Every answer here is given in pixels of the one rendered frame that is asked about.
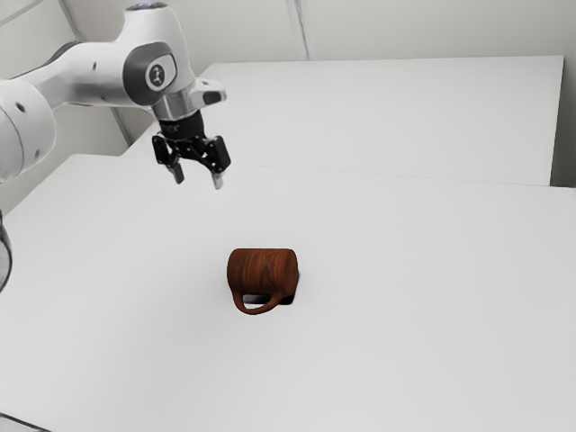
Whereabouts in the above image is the brown wooden mug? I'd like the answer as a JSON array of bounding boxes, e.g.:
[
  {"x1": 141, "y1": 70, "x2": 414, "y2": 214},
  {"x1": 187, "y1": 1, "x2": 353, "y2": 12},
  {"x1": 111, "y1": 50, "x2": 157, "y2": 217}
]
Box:
[{"x1": 226, "y1": 247, "x2": 300, "y2": 316}]

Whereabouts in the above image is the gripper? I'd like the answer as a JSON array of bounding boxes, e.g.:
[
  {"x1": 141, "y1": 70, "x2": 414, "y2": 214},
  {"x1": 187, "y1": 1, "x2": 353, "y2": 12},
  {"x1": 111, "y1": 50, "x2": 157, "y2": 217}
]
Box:
[{"x1": 150, "y1": 110, "x2": 232, "y2": 191}]

